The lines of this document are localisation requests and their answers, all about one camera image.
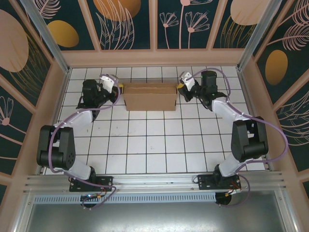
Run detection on brown cardboard box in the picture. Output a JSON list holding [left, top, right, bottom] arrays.
[[122, 82, 179, 112]]

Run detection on pink circle golden lines panel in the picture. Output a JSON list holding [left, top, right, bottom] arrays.
[[211, 0, 266, 50]]

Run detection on grey metal sheet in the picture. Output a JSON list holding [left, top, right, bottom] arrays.
[[14, 190, 300, 232]]

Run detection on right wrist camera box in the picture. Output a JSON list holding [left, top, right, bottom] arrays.
[[180, 71, 199, 92]]

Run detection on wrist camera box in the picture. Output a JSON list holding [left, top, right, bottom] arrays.
[[180, 71, 199, 92], [99, 74, 119, 94]]

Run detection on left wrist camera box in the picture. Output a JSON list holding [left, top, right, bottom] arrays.
[[99, 74, 119, 94]]

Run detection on aluminium side rail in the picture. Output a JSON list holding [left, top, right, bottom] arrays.
[[36, 67, 72, 175], [237, 67, 275, 173]]

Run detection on pink flowers wall panel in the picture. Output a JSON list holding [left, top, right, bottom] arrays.
[[154, 0, 217, 51]]

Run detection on aluminium corner post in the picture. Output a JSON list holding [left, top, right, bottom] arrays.
[[20, 0, 71, 76], [236, 0, 282, 72]]

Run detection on orange oval feather wall panel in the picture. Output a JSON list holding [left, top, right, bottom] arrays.
[[40, 0, 97, 51]]

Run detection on orange oval fern wall panel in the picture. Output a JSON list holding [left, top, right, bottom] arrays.
[[253, 0, 309, 106]]

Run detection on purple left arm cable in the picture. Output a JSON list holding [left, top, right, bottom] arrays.
[[47, 73, 121, 210]]

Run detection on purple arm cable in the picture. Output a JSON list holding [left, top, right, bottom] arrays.
[[47, 73, 121, 210], [190, 68, 289, 208]]

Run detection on orange circle leaf wall panel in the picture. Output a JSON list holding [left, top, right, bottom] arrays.
[[83, 0, 153, 51]]

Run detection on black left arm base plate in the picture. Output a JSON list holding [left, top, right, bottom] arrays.
[[69, 175, 114, 193]]

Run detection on single pink flower wall panel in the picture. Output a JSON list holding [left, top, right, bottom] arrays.
[[0, 83, 34, 176]]

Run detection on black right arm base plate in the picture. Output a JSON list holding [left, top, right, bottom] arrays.
[[197, 174, 242, 190]]

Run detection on large pink circle wall panel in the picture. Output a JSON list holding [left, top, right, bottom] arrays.
[[0, 0, 54, 108]]

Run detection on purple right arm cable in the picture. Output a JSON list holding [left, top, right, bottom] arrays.
[[190, 68, 289, 208]]

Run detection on pink fern wall panel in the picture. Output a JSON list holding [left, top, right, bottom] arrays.
[[275, 83, 309, 173]]

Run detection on long aluminium mounting rail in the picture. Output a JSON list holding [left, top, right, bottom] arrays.
[[23, 171, 288, 194]]

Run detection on small circuit board with wires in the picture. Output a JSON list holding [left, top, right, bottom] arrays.
[[81, 192, 108, 202]]

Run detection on orange connector with wires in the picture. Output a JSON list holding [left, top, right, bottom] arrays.
[[225, 180, 242, 197]]

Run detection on slotted metal cable tray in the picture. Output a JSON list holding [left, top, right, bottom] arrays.
[[33, 193, 217, 204]]

